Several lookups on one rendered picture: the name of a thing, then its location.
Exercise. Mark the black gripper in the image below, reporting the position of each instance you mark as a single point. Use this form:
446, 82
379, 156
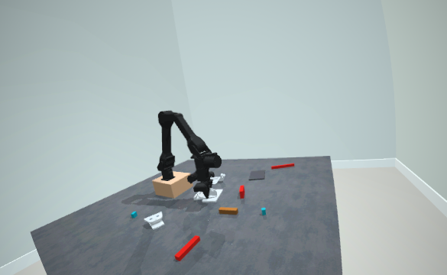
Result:
206, 183

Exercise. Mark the orange rectangular bar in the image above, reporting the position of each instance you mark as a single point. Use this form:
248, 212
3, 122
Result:
230, 211

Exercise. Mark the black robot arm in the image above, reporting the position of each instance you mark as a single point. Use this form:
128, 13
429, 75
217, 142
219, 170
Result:
194, 143

